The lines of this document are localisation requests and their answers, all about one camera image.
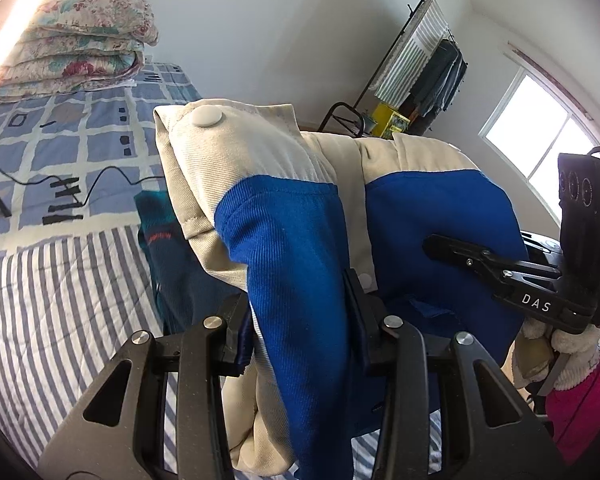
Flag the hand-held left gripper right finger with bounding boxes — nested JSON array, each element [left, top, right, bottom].
[[344, 267, 566, 480]]

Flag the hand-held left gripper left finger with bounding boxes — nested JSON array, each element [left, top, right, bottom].
[[37, 292, 253, 480]]

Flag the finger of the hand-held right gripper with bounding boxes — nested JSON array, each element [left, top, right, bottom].
[[422, 232, 563, 286]]

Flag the beige and blue jacket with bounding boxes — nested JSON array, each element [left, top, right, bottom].
[[152, 100, 528, 480]]

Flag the person's right forearm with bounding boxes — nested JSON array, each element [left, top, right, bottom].
[[545, 347, 600, 466]]

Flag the black clothes rack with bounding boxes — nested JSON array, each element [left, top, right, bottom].
[[355, 0, 468, 126]]

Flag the person's right hand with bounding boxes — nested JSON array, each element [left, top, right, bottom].
[[510, 317, 600, 391]]

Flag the dark teal garment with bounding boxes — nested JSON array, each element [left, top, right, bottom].
[[134, 191, 251, 333]]

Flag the yellow box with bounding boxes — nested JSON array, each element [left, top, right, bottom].
[[371, 102, 411, 138]]

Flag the dark hanging garments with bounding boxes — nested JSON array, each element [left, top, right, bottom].
[[400, 37, 468, 136]]

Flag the blue striped bed quilt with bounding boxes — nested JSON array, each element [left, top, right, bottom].
[[0, 62, 443, 480]]

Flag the striped hanging cloth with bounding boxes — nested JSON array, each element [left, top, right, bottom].
[[372, 0, 451, 106]]

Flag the folded floral quilt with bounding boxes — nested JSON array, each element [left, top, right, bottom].
[[0, 0, 160, 98]]

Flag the black cable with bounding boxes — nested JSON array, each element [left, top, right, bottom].
[[0, 160, 167, 211]]

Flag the black metal chair frame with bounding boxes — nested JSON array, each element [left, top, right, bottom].
[[317, 101, 376, 138]]

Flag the ring light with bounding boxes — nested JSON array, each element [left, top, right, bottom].
[[0, 0, 78, 101]]

